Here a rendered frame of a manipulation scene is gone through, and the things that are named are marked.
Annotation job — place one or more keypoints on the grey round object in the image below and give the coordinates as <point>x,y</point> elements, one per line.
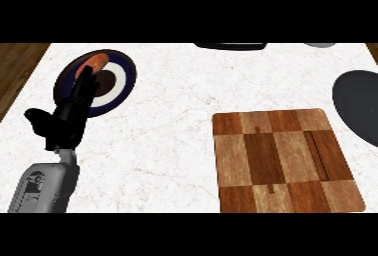
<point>319,44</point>

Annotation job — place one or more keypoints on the dark grey pan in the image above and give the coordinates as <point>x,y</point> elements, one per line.
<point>359,103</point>

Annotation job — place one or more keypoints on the checkered wooden cutting board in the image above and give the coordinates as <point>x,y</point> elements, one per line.
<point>285,160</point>

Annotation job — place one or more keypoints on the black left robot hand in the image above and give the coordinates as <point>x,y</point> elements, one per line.
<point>68,116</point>

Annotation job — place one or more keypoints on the black flat object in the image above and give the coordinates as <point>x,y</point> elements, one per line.
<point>230,45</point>

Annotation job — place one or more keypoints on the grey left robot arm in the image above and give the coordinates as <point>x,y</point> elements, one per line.
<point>44,186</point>

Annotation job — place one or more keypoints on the dark blue and white plate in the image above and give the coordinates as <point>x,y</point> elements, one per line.
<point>117,80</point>

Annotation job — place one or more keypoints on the orange vegetable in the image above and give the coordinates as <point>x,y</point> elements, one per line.
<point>98,62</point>

